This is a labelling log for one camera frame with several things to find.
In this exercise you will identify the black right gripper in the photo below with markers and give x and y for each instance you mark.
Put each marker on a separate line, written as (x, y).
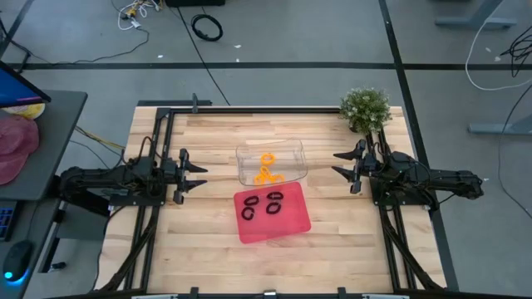
(363, 166)

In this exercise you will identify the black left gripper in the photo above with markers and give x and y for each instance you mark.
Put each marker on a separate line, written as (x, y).
(176, 176)

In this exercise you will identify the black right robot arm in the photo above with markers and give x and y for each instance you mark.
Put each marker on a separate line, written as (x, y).
(440, 178)

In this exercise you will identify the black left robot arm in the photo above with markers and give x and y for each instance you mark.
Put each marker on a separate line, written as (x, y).
(104, 182)

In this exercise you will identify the potted green plant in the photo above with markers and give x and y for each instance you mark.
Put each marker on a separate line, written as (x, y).
(365, 110)

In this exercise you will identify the clear plastic bin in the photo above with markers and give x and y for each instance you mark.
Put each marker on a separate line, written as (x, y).
(291, 158)

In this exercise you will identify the pink translucent plastic bin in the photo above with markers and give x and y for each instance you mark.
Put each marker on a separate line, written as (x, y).
(291, 224)

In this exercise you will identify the silver aluminium bar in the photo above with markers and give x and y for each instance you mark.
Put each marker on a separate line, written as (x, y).
(154, 296)
(386, 296)

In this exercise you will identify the dark grey side desk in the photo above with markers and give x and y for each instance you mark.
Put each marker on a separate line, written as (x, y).
(58, 137)

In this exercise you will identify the grey desk foot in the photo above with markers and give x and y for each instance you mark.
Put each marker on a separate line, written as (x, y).
(474, 21)
(490, 128)

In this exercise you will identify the small black item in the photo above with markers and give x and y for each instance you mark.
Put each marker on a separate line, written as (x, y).
(58, 266)

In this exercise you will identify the black box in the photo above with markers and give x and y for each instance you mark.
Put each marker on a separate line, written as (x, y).
(195, 3)

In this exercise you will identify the yellow round object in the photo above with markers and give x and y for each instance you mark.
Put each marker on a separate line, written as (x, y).
(29, 110)

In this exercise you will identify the pink cap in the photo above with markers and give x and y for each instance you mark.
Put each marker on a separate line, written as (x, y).
(14, 145)

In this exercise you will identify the black keyboard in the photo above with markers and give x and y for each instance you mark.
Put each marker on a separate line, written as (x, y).
(5, 220)

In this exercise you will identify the black computer mouse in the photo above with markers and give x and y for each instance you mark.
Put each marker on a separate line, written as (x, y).
(17, 261)

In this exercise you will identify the computer monitor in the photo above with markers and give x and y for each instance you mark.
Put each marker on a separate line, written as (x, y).
(16, 89)

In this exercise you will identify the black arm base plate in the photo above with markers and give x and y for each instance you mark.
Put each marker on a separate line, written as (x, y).
(380, 199)
(137, 202)

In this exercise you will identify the black aluminium table frame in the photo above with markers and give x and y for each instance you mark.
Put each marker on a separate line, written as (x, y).
(249, 110)

